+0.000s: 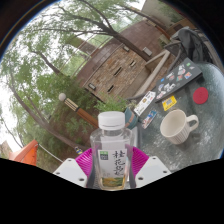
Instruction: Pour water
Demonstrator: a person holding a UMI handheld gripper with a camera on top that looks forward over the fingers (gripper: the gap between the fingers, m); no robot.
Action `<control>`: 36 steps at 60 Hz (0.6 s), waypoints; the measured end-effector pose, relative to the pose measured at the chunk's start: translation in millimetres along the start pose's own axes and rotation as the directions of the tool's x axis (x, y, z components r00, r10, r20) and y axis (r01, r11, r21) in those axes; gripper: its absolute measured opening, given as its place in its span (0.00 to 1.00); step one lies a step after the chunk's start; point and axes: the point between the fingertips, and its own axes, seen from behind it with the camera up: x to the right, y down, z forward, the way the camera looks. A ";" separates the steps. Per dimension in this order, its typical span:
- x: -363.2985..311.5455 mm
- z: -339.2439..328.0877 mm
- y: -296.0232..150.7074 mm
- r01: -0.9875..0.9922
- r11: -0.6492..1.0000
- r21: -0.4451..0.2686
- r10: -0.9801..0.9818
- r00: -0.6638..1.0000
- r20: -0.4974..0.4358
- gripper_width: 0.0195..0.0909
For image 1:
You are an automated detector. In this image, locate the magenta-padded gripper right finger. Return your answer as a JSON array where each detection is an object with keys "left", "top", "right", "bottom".
[{"left": 128, "top": 144, "right": 173, "bottom": 189}]

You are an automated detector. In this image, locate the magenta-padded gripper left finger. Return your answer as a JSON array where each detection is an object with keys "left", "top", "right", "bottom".
[{"left": 52, "top": 147, "right": 98, "bottom": 188}]

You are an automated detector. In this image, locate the clear white-capped drink bottle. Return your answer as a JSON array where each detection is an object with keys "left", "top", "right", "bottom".
[{"left": 89, "top": 110, "right": 134, "bottom": 192}]

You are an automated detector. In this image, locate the blue and yellow striped bollard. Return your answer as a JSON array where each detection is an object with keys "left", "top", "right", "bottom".
[{"left": 73, "top": 145, "right": 84, "bottom": 155}]

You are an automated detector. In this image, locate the orange patio umbrella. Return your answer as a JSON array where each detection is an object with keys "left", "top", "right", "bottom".
[{"left": 8, "top": 139, "right": 39, "bottom": 167}]

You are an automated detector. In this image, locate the white ribbed mug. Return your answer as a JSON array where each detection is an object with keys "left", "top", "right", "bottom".
[{"left": 159, "top": 108, "right": 200, "bottom": 146}]

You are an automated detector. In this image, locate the small colourful card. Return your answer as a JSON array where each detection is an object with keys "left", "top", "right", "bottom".
[{"left": 141, "top": 109, "right": 158, "bottom": 130}]

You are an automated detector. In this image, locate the green plant in blue pot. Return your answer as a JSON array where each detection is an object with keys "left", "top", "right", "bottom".
[{"left": 94, "top": 94, "right": 139, "bottom": 131}]

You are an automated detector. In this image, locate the leaning thin-trunk tree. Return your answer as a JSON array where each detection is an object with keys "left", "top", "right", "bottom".
[{"left": 0, "top": 29, "right": 98, "bottom": 154}]

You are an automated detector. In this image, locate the white printed booklet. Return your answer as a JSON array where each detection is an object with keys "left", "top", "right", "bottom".
[{"left": 133, "top": 90, "right": 157, "bottom": 117}]

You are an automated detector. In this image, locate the yellow card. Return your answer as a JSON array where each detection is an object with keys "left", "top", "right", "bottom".
[{"left": 162, "top": 95, "right": 178, "bottom": 112}]

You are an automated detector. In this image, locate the flat round red coaster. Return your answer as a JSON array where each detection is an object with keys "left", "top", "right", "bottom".
[{"left": 192, "top": 86, "right": 210, "bottom": 105}]

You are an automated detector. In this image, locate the black sticker-covered laptop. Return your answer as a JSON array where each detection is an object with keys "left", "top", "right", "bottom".
[{"left": 154, "top": 57, "right": 204, "bottom": 103}]

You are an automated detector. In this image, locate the grey wicker chair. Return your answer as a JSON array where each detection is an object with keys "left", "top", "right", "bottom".
[{"left": 163, "top": 28, "right": 221, "bottom": 73}]

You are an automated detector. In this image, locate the forked dark-trunk tree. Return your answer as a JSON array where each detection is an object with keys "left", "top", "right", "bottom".
[{"left": 33, "top": 0, "right": 158, "bottom": 63}]

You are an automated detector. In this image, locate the black backpack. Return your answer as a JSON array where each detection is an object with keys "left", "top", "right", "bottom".
[{"left": 173, "top": 27, "right": 214, "bottom": 64}]

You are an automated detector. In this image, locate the globe-topped wooden lamp post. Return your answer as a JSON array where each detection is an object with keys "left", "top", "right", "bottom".
[{"left": 58, "top": 92, "right": 100, "bottom": 129}]

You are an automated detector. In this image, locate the grey wall utility box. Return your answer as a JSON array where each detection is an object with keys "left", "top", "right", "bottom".
[{"left": 142, "top": 46, "right": 154, "bottom": 57}]

